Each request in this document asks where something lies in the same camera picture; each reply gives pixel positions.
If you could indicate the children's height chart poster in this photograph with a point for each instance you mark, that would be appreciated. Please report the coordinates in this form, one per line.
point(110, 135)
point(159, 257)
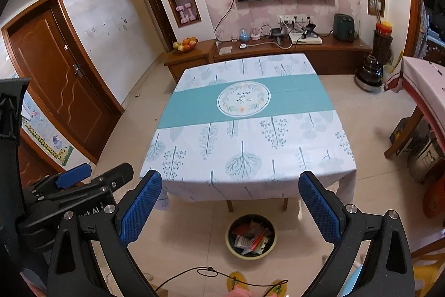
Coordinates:
point(41, 130)

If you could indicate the blue snow globe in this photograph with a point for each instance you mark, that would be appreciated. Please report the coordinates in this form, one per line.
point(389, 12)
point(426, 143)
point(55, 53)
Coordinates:
point(244, 36)

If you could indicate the round trash bin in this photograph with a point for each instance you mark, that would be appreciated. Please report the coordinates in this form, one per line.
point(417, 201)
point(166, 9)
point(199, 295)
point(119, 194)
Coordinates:
point(251, 237)

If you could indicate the brown wooden door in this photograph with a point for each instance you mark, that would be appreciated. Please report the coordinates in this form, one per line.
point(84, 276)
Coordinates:
point(45, 48)

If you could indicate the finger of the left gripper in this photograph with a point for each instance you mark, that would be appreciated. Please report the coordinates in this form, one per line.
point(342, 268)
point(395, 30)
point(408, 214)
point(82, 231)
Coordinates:
point(111, 180)
point(61, 181)

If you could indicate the pink dumbbells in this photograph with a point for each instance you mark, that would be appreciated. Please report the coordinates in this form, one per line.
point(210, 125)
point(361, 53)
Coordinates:
point(185, 13)

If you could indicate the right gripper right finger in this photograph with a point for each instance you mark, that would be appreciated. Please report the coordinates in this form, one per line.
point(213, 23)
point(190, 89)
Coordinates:
point(325, 207)

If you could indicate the black air fryer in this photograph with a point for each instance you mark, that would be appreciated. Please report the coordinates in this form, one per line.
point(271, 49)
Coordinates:
point(343, 28)

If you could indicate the yellow slipper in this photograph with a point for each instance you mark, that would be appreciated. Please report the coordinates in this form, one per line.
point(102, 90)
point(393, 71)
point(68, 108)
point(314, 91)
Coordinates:
point(236, 278)

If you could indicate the patterned teal white tablecloth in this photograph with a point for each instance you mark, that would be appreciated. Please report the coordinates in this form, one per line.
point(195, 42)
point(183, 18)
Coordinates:
point(246, 129)

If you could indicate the pink covered side table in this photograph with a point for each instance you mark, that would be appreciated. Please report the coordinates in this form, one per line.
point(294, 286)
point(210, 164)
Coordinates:
point(424, 82)

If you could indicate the bowl of fruit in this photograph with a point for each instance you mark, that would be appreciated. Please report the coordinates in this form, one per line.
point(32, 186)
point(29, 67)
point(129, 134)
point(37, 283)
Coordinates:
point(186, 45)

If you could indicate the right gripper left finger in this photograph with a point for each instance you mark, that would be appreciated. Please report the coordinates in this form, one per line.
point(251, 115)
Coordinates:
point(136, 205)

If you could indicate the white set-top box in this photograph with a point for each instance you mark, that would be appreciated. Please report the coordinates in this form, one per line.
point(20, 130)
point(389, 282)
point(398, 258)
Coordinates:
point(305, 39)

